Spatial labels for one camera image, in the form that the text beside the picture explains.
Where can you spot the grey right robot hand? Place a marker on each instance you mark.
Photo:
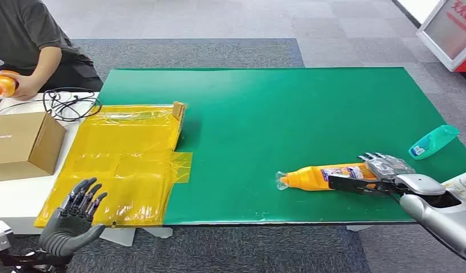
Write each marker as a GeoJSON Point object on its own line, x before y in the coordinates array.
{"type": "Point", "coordinates": [387, 167]}

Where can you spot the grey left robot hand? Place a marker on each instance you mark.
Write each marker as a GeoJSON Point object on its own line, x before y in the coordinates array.
{"type": "Point", "coordinates": [67, 230]}

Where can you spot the person's hand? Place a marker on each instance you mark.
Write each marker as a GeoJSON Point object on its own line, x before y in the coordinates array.
{"type": "Point", "coordinates": [26, 84]}

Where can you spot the small orange bottle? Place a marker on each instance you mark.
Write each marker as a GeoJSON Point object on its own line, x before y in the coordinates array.
{"type": "Point", "coordinates": [2, 84]}

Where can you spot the orange bottle with clear cap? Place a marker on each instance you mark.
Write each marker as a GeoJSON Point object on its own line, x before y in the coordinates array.
{"type": "Point", "coordinates": [312, 178]}

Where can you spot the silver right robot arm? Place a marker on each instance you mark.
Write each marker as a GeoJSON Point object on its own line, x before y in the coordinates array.
{"type": "Point", "coordinates": [444, 214]}

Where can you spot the person's forearm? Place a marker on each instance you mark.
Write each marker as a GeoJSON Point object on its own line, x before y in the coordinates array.
{"type": "Point", "coordinates": [48, 62]}

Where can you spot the teal plastic bottle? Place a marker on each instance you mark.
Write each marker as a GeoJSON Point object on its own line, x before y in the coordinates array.
{"type": "Point", "coordinates": [432, 142]}

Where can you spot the white plastic bottle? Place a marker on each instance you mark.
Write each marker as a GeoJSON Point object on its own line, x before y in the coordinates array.
{"type": "Point", "coordinates": [462, 182]}

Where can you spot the person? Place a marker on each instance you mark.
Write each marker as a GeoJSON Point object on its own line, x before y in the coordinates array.
{"type": "Point", "coordinates": [18, 30]}

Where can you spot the white table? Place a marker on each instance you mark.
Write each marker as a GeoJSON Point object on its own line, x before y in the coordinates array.
{"type": "Point", "coordinates": [22, 196]}

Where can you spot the brown cardboard box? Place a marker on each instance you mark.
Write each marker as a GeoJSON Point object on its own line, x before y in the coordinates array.
{"type": "Point", "coordinates": [18, 141]}

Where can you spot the yellow plastic sheet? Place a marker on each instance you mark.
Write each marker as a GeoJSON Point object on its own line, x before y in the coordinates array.
{"type": "Point", "coordinates": [120, 162]}

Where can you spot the green table mat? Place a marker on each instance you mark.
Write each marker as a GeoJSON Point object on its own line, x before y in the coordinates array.
{"type": "Point", "coordinates": [293, 124]}

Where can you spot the white red sign board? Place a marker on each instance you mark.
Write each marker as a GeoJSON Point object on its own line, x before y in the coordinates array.
{"type": "Point", "coordinates": [449, 30]}

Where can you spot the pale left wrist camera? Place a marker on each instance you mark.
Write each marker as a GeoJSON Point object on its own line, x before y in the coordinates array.
{"type": "Point", "coordinates": [1, 235]}

